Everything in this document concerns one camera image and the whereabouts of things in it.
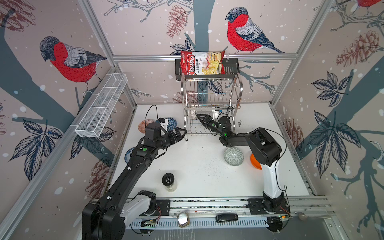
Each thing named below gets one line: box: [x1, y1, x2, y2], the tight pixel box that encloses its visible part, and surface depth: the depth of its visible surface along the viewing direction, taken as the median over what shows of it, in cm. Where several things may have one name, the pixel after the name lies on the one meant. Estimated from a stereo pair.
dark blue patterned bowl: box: [167, 117, 178, 131], surface depth 109 cm
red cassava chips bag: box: [180, 50, 226, 75], surface depth 90 cm
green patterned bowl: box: [223, 147, 244, 167], surface depth 92 cm
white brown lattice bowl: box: [190, 109, 196, 119], surface depth 100 cm
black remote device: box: [215, 213, 239, 223], surface depth 70 cm
